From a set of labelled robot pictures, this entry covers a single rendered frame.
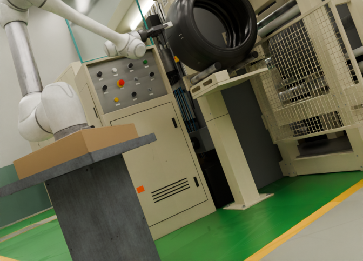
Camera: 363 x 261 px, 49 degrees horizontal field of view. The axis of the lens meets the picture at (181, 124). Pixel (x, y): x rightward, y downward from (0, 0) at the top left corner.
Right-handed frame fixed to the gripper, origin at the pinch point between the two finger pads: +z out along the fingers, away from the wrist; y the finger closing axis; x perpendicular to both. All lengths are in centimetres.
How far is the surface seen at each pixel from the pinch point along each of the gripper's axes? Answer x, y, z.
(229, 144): 84, 26, 15
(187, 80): 32.6, 23.9, 8.1
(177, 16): -1.1, -7.0, 5.0
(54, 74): -207, 950, 137
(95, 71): -2, 56, -34
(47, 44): -295, 952, 162
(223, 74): 41.1, -10.6, 12.8
